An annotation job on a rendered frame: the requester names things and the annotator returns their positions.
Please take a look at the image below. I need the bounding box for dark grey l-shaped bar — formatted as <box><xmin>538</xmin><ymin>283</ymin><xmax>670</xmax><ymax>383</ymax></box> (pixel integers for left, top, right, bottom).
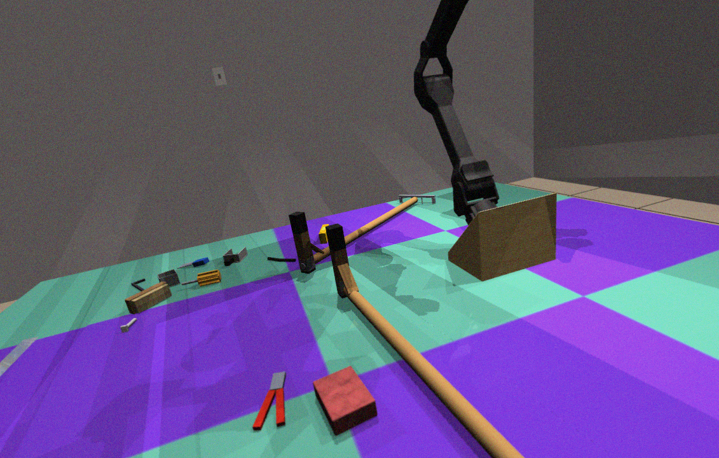
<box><xmin>131</xmin><ymin>279</ymin><xmax>146</xmax><ymax>291</ymax></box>

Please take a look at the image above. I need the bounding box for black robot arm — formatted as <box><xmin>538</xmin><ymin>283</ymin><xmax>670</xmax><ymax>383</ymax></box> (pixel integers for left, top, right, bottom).
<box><xmin>414</xmin><ymin>0</ymin><xmax>500</xmax><ymax>225</ymax></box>

